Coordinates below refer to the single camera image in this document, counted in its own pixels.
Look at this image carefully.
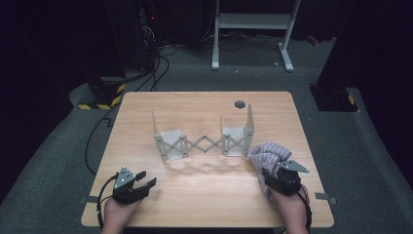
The striped purple cloth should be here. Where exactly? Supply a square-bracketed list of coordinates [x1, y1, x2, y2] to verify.
[246, 140, 293, 203]

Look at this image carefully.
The black stand base yellow corner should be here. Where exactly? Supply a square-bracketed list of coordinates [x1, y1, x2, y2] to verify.
[309, 84, 360, 113]

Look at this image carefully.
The person's right hand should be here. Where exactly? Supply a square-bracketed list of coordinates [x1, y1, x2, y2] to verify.
[270, 185, 310, 234]

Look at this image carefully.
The grey tape strip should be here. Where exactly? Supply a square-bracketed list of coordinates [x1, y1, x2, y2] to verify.
[80, 195, 100, 205]
[314, 191, 338, 206]

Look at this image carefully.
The white metal stand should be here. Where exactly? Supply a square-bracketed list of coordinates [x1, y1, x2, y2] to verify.
[210, 0, 302, 73]

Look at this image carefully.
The black yellow striped stand base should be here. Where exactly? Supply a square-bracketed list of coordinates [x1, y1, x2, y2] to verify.
[77, 75, 128, 111]

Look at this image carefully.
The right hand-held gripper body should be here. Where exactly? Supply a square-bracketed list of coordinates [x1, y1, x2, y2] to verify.
[264, 159, 311, 197]

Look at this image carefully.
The dark equipment rack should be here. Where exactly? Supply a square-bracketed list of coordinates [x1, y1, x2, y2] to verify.
[103, 0, 163, 72]

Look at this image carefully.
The black floor cable bundle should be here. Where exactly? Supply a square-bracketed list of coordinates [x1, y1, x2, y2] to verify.
[134, 43, 179, 93]

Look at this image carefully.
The person's left hand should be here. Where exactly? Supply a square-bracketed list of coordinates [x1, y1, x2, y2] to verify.
[101, 197, 143, 234]

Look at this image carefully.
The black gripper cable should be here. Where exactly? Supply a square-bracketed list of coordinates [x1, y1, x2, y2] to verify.
[296, 182, 314, 234]
[95, 173, 119, 231]

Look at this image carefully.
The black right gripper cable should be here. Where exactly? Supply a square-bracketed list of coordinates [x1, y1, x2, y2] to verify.
[296, 182, 314, 234]

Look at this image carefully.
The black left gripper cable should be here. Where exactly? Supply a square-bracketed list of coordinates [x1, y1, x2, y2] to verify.
[95, 173, 119, 231]

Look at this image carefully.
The grey metal expandable book rack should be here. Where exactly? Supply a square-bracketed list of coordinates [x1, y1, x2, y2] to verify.
[151, 102, 255, 164]

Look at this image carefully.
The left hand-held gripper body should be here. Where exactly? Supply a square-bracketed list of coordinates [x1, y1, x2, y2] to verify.
[111, 166, 152, 206]

